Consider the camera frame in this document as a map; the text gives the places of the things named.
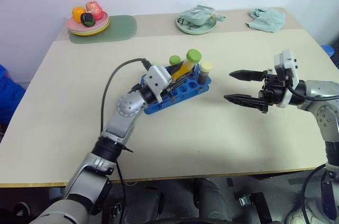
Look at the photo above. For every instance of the black shoe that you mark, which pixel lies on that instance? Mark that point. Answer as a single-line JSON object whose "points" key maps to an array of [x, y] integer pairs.
{"points": [[20, 209]]}

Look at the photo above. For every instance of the yellow test tube green cap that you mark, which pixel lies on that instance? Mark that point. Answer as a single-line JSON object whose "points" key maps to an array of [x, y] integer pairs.
{"points": [[194, 55]]}

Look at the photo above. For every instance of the dark green toy fruit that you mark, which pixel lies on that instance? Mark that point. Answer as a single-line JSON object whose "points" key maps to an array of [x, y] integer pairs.
{"points": [[88, 19]]}

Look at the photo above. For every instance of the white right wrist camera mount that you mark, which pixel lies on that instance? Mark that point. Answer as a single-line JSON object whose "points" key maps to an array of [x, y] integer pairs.
{"points": [[286, 59]]}

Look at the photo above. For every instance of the green table mat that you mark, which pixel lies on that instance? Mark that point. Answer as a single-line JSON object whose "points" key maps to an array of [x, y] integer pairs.
{"points": [[121, 28]]}

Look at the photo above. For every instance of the pink plate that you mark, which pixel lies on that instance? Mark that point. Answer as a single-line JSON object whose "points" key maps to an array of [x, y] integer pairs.
{"points": [[75, 25]]}

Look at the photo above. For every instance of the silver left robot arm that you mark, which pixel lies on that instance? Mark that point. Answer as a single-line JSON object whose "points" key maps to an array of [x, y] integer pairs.
{"points": [[124, 123]]}

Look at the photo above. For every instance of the blue test tube rack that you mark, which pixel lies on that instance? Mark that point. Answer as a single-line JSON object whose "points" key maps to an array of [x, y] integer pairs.
{"points": [[190, 87]]}

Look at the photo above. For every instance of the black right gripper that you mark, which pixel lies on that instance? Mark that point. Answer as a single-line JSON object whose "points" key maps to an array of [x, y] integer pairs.
{"points": [[272, 89]]}

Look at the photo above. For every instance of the yellow plate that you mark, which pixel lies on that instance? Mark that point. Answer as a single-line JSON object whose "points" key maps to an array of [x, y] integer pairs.
{"points": [[102, 30]]}

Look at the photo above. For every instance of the orange toy fruit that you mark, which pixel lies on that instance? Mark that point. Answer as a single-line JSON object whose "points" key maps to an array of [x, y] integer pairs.
{"points": [[77, 13]]}

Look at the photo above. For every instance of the blue bottle cap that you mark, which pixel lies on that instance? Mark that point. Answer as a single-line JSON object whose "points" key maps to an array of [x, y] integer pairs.
{"points": [[328, 49]]}

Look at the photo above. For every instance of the pink toy apple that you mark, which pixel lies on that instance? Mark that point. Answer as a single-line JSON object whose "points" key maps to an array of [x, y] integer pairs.
{"points": [[95, 9]]}

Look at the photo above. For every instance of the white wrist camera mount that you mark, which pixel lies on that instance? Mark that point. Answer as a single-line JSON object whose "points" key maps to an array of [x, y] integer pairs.
{"points": [[286, 59], [156, 78]]}

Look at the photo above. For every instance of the light green pouch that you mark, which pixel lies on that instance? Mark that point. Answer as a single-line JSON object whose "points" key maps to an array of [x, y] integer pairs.
{"points": [[198, 13]]}

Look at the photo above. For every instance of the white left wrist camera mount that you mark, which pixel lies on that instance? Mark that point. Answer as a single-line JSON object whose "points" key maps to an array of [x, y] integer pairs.
{"points": [[156, 78]]}

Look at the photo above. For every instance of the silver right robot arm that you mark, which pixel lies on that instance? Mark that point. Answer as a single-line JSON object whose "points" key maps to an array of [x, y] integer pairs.
{"points": [[320, 89]]}

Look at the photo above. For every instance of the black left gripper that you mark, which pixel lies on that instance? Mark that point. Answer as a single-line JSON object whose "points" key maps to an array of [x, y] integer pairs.
{"points": [[173, 83]]}

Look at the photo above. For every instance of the metal clamp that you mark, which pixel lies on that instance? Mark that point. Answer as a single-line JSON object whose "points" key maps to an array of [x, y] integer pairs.
{"points": [[244, 199]]}

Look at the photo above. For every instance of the light green plate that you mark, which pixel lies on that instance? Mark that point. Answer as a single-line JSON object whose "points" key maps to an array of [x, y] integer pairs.
{"points": [[196, 30]]}

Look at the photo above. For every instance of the teal cloth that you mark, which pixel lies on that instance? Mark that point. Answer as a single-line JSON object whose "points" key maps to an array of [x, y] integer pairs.
{"points": [[267, 20]]}

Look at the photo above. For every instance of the blue plastic crate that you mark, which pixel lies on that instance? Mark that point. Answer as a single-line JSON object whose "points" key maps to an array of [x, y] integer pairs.
{"points": [[9, 94]]}

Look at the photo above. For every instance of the white shoe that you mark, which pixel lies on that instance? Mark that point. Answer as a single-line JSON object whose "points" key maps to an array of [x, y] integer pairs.
{"points": [[294, 214]]}

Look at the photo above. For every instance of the small green-capped test tube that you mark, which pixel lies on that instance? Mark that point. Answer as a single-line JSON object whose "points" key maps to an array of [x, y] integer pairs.
{"points": [[174, 59]]}

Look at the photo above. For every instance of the brown test tube cream cap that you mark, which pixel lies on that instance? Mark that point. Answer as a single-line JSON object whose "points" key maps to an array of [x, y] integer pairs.
{"points": [[206, 66]]}

